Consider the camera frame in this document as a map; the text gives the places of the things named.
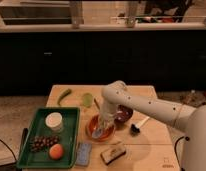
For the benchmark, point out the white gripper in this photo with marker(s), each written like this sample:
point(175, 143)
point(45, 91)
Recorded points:
point(107, 112)

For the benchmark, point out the blue grey towel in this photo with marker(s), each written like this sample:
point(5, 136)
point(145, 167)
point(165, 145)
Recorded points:
point(101, 130)

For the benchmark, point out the red orange bowl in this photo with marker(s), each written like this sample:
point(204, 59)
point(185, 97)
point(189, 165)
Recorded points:
point(91, 125)

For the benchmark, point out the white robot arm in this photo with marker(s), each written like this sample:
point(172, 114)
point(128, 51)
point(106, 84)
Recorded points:
point(187, 119)

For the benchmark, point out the dark red small bowl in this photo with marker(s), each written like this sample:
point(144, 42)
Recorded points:
point(123, 114)

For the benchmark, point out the wooden stick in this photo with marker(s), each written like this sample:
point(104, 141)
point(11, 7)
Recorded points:
point(97, 104)

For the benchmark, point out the light green cup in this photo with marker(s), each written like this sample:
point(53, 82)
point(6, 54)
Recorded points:
point(87, 100)

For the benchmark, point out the black white brush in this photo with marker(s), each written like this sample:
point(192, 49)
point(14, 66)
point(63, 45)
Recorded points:
point(135, 128)

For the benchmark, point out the green chili pepper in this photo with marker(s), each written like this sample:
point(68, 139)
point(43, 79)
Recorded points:
point(63, 95)

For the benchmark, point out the blue sponge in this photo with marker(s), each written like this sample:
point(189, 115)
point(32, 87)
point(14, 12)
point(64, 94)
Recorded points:
point(83, 154)

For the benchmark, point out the white round container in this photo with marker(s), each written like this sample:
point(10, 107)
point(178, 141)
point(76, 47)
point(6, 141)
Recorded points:
point(54, 121)

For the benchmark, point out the orange fruit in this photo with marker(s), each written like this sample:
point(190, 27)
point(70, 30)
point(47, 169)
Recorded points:
point(56, 152)

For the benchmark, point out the green plastic tray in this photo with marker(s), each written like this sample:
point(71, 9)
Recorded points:
point(68, 139)

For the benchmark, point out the bunch of dark grapes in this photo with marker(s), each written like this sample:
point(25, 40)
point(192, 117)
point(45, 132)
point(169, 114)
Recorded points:
point(41, 142)

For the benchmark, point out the black handle tool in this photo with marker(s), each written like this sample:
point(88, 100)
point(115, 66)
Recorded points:
point(23, 138)

